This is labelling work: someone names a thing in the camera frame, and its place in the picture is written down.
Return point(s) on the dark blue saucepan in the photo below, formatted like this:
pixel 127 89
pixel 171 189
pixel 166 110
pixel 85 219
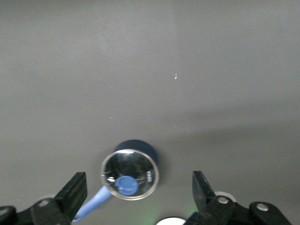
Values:
pixel 136 145

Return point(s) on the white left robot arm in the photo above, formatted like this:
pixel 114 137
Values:
pixel 170 221

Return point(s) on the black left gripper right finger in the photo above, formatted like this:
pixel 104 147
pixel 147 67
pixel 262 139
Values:
pixel 219 212

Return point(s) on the dark grey table mat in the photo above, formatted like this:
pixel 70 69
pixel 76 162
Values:
pixel 140 70

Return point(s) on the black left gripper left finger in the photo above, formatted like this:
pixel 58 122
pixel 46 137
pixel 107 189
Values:
pixel 70 195

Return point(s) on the glass lid blue knob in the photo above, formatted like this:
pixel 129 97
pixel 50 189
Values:
pixel 131 166

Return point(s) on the tiny white crumb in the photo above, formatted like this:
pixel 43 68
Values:
pixel 175 77

